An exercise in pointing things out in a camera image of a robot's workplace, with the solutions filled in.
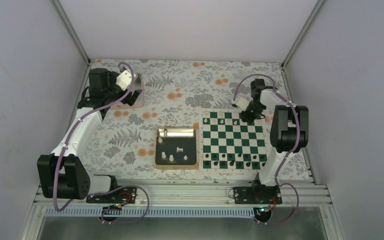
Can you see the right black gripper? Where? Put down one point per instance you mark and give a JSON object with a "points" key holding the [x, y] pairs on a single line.
{"points": [[247, 118]]}

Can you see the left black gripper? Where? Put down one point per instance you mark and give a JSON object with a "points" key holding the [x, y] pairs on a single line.
{"points": [[131, 100]]}

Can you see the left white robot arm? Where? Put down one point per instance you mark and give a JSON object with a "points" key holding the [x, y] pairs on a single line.
{"points": [[62, 174]]}

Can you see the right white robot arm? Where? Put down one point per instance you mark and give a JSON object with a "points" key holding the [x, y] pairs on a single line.
{"points": [[289, 131]]}

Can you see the green white chess board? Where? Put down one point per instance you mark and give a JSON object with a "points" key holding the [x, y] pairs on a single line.
{"points": [[244, 138]]}

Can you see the empty silver metal tray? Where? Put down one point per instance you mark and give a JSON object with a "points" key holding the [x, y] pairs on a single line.
{"points": [[135, 99]]}

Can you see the floral paper table cover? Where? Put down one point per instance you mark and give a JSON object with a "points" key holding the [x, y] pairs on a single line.
{"points": [[175, 92]]}

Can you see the metal tray with wooden rim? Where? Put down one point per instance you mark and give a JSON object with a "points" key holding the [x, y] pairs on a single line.
{"points": [[178, 137]]}

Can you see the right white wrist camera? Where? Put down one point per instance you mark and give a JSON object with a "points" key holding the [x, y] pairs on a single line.
{"points": [[240, 103]]}

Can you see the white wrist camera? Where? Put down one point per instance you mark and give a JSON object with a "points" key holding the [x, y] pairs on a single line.
{"points": [[240, 103], [125, 78]]}

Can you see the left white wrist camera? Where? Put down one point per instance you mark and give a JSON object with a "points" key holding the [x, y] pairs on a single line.
{"points": [[125, 78]]}

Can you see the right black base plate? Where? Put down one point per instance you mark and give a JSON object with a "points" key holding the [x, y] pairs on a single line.
{"points": [[265, 195]]}

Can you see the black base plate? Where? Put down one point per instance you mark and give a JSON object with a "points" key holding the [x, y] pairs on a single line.
{"points": [[265, 195], [126, 195]]}

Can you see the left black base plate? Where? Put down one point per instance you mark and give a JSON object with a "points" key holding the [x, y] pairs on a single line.
{"points": [[126, 195]]}

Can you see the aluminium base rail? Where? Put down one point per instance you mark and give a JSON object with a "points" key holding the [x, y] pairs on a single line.
{"points": [[213, 195]]}

